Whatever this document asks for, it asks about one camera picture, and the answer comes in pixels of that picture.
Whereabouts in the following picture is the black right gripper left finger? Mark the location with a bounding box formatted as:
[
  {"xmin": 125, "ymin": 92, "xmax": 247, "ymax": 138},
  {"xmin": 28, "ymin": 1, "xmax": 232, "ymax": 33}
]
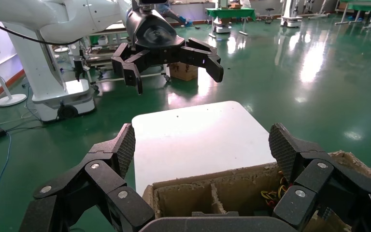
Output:
[{"xmin": 18, "ymin": 123, "xmax": 156, "ymax": 232}]

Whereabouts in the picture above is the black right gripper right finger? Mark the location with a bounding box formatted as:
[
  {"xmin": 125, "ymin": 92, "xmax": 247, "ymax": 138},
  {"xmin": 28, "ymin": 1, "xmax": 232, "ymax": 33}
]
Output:
[{"xmin": 268, "ymin": 123, "xmax": 371, "ymax": 232}]

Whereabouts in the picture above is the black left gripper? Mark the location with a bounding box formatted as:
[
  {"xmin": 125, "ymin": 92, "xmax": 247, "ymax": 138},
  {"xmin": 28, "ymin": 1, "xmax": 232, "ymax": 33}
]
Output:
[{"xmin": 111, "ymin": 8, "xmax": 225, "ymax": 95}]

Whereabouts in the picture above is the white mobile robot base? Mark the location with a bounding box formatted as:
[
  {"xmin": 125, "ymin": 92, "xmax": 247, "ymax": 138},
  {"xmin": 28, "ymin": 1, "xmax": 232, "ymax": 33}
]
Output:
[
  {"xmin": 280, "ymin": 0, "xmax": 303, "ymax": 28},
  {"xmin": 213, "ymin": 17, "xmax": 232, "ymax": 34}
]

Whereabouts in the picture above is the small brown cardboard box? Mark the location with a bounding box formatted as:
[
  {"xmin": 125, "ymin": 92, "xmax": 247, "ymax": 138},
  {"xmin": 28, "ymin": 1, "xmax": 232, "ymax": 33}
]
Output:
[{"xmin": 169, "ymin": 62, "xmax": 199, "ymax": 82}]

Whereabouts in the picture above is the person in blue clothes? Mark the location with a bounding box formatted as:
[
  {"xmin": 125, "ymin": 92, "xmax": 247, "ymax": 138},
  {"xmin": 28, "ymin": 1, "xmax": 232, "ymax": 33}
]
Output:
[{"xmin": 156, "ymin": 2, "xmax": 194, "ymax": 28}]

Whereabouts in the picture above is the cardboard box with dividers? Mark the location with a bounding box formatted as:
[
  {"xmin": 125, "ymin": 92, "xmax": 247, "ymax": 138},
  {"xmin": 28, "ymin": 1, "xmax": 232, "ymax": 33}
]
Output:
[{"xmin": 142, "ymin": 149, "xmax": 371, "ymax": 232}]

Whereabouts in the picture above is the green cloth table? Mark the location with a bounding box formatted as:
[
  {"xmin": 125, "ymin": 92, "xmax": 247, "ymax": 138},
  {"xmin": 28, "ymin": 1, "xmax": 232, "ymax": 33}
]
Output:
[
  {"xmin": 335, "ymin": 0, "xmax": 371, "ymax": 31},
  {"xmin": 205, "ymin": 8, "xmax": 257, "ymax": 36}
]

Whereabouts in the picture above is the black stool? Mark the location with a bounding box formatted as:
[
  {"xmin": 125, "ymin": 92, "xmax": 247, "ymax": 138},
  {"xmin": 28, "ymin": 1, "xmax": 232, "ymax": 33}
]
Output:
[{"xmin": 265, "ymin": 7, "xmax": 275, "ymax": 25}]

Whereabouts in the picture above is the white robot body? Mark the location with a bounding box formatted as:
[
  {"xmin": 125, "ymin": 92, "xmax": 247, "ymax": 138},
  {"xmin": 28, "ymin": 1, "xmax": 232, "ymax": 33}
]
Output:
[{"xmin": 3, "ymin": 22, "xmax": 97, "ymax": 123}]

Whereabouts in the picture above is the white frame trolley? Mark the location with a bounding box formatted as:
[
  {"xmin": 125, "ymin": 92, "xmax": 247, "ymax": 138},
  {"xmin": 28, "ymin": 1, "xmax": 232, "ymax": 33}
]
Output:
[{"xmin": 83, "ymin": 22, "xmax": 171, "ymax": 93}]

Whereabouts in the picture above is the black floor cable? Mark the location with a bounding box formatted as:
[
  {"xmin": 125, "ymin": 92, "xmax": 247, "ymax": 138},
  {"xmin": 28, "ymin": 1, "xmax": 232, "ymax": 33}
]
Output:
[{"xmin": 6, "ymin": 125, "xmax": 47, "ymax": 132}]

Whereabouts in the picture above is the white pedestal fan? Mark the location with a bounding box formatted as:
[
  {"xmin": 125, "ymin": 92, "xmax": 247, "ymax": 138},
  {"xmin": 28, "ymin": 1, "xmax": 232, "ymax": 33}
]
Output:
[{"xmin": 0, "ymin": 29, "xmax": 28, "ymax": 107}]

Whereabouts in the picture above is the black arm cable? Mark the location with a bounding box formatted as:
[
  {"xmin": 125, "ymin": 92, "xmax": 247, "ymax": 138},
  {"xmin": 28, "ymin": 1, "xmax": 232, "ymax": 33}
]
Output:
[{"xmin": 0, "ymin": 16, "xmax": 82, "ymax": 46}]

